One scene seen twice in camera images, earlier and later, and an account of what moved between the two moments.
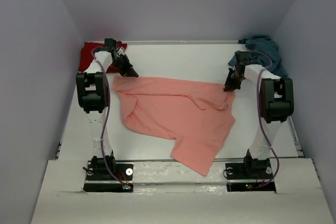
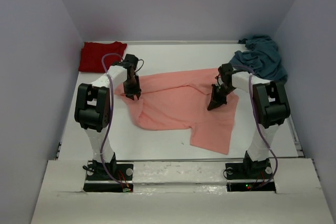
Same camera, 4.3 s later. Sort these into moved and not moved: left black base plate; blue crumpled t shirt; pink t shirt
Moved: pink t shirt
Not moved: blue crumpled t shirt; left black base plate
